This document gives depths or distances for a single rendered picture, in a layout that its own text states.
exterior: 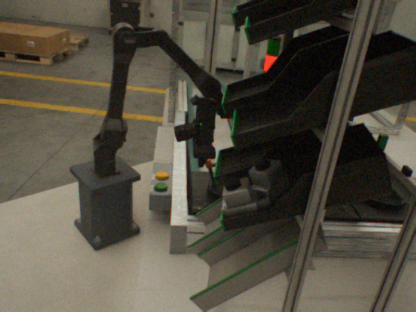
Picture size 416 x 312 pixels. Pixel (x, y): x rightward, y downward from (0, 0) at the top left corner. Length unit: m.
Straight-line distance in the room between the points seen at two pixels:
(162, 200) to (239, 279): 0.52
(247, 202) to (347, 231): 0.56
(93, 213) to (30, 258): 0.20
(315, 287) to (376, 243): 0.25
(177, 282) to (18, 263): 0.42
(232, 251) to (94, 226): 0.43
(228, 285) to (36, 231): 0.67
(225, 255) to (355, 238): 0.46
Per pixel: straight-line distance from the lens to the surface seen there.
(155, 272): 1.07
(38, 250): 1.18
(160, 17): 9.29
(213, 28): 2.11
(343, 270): 1.19
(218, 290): 0.77
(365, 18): 0.53
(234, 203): 0.66
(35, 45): 6.41
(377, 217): 1.26
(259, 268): 0.73
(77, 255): 1.14
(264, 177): 0.69
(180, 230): 1.07
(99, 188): 1.03
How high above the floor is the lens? 1.60
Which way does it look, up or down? 27 degrees down
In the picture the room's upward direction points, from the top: 6 degrees clockwise
